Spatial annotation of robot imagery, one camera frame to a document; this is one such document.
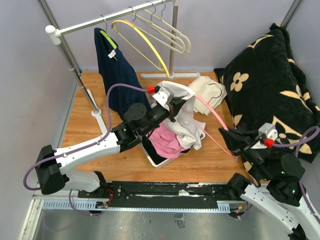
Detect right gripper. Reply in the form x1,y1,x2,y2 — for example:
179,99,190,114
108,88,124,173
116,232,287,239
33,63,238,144
218,124,274,180

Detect pink white hanger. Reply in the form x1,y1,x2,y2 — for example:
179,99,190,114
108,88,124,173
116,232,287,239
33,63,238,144
183,83,240,163

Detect white t shirt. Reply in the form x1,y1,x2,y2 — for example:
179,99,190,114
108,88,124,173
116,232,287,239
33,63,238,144
156,80,206,150

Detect pink t shirt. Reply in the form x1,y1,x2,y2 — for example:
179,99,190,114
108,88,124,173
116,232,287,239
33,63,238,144
148,122,190,159

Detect black t shirt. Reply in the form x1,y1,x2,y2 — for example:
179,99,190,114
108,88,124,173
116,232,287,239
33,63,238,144
142,137,166,165

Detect wooden hanger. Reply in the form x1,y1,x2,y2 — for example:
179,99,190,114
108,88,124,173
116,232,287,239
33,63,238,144
138,0,191,54

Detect yellow hanger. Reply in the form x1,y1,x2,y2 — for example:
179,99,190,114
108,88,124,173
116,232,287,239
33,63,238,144
111,11,170,77

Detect metal clothes rack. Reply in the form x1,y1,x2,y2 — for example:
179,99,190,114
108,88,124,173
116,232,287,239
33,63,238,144
38,0,201,134

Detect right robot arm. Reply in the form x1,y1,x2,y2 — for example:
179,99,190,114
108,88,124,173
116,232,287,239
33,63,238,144
219,123,320,240

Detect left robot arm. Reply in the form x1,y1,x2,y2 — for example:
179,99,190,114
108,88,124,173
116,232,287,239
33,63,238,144
35,97,186,198

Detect navy blue t shirt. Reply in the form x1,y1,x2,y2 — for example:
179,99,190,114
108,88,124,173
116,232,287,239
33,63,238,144
94,27,151,118

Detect green hanger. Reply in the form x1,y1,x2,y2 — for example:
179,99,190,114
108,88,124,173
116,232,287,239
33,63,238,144
99,14,118,61

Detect folded cream cloth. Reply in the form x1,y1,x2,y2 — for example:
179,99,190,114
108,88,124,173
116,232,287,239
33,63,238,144
188,76,227,109

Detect black floral blanket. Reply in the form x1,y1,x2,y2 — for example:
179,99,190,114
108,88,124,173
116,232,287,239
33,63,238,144
214,24,320,152

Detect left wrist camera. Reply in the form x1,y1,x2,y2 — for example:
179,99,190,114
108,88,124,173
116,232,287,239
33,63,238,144
149,86,174,111

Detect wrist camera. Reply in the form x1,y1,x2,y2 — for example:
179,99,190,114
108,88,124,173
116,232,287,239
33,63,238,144
251,123,278,149
149,86,174,111

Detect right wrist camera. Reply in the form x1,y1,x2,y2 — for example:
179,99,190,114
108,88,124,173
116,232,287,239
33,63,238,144
251,123,278,149

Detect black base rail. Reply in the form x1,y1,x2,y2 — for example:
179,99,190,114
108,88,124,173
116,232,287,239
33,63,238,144
77,181,234,210

